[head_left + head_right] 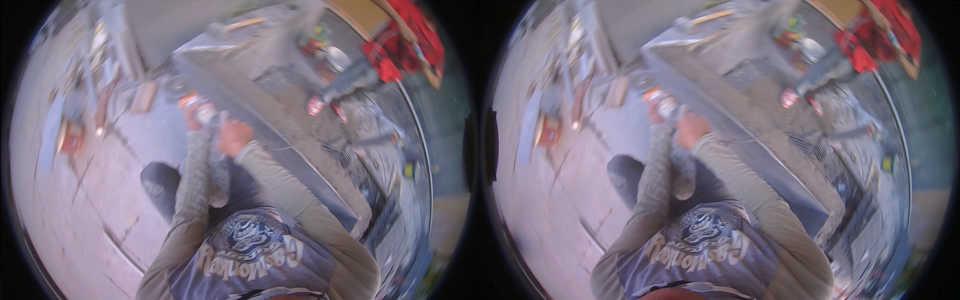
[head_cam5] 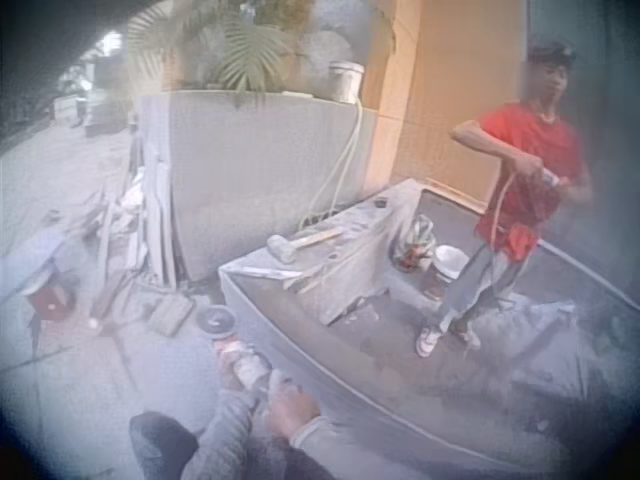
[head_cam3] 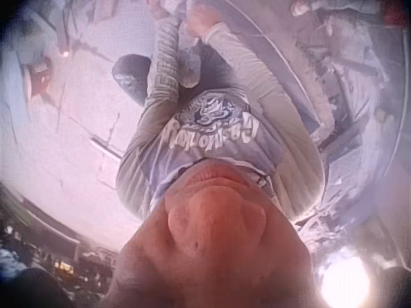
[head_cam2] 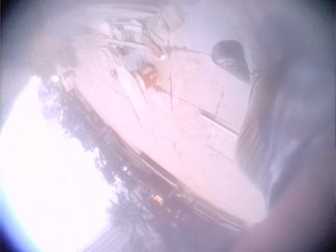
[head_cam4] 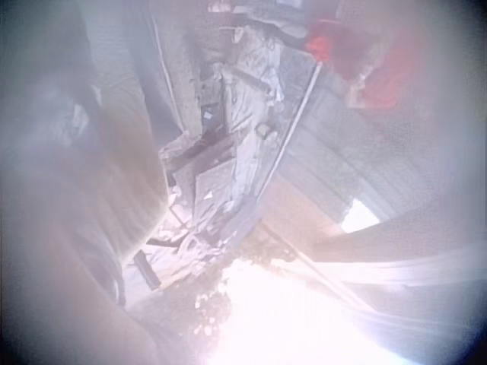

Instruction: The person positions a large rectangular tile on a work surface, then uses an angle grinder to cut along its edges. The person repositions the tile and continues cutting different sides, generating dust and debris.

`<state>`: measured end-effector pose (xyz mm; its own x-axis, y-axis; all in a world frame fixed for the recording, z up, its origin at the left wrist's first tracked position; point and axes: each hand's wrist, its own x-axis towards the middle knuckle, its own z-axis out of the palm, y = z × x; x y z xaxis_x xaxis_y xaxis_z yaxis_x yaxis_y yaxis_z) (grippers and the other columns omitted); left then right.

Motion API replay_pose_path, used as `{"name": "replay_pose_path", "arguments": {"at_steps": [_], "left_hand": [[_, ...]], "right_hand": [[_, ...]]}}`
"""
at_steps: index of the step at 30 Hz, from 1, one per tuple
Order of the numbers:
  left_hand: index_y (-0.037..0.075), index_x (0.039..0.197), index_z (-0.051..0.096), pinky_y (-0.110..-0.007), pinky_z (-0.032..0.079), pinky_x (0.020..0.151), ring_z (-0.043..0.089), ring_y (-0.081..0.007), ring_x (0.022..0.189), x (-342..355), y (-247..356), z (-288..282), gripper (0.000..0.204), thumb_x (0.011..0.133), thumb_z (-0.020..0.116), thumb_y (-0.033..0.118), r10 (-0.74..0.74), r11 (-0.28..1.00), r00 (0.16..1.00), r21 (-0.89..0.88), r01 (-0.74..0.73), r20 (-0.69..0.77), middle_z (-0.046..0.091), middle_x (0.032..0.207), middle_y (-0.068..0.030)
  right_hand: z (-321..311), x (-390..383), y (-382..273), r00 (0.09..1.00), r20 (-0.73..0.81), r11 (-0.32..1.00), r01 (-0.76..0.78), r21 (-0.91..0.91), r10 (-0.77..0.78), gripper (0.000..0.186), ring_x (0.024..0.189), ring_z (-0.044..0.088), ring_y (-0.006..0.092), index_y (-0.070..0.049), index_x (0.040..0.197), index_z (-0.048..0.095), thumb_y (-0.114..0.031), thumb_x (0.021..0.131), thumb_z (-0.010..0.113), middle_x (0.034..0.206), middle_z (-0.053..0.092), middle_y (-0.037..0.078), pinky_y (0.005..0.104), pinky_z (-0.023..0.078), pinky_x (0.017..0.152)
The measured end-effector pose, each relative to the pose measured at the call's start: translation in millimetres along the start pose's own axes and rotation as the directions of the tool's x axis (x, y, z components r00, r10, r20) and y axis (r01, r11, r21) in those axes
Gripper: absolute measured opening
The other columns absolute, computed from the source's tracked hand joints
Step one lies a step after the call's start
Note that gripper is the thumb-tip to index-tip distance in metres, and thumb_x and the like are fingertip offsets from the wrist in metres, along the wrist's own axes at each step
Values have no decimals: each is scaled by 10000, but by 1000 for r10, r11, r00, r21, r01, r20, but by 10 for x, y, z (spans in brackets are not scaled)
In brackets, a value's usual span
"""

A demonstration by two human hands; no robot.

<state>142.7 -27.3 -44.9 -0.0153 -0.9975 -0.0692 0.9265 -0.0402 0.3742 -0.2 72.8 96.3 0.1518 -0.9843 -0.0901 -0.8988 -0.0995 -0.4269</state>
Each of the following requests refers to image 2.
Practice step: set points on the angle grinder with grey disc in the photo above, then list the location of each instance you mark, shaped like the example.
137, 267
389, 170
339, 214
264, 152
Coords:
239, 352

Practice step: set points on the striped cloth bag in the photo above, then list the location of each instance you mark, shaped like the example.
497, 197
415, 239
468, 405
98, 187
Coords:
416, 242

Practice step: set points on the person's right fingers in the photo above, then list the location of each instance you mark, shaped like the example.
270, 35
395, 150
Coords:
280, 390

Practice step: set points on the stack of leaning grey slabs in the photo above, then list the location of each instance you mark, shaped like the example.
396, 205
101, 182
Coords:
155, 220

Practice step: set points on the person's left fingers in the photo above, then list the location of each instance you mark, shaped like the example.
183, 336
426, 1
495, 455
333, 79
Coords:
227, 362

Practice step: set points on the person's left hand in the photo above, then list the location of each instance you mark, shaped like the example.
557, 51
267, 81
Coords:
231, 371

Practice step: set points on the small dark object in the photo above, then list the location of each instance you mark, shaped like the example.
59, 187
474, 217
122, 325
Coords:
381, 202

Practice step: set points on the grey brick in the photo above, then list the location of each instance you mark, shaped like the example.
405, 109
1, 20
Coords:
171, 313

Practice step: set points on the palm plant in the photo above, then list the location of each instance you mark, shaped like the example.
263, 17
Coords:
235, 47

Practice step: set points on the metal trowel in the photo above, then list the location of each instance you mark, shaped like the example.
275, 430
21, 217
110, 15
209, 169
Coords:
267, 272

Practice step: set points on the grey concrete planter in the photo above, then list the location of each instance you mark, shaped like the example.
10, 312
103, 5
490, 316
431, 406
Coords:
250, 170

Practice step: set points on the white plastic bucket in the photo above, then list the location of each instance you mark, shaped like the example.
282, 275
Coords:
449, 265

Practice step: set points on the red tool case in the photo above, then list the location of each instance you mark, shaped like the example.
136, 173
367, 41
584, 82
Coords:
50, 302

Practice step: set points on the wooden sticks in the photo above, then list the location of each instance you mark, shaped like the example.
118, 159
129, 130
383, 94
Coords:
307, 281

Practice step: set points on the long pale pipe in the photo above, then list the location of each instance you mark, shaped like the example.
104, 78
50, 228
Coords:
585, 265

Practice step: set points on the person's right hand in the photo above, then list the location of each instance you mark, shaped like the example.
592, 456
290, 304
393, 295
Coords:
292, 407

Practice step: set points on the person's legs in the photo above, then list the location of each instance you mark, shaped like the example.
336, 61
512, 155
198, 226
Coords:
161, 442

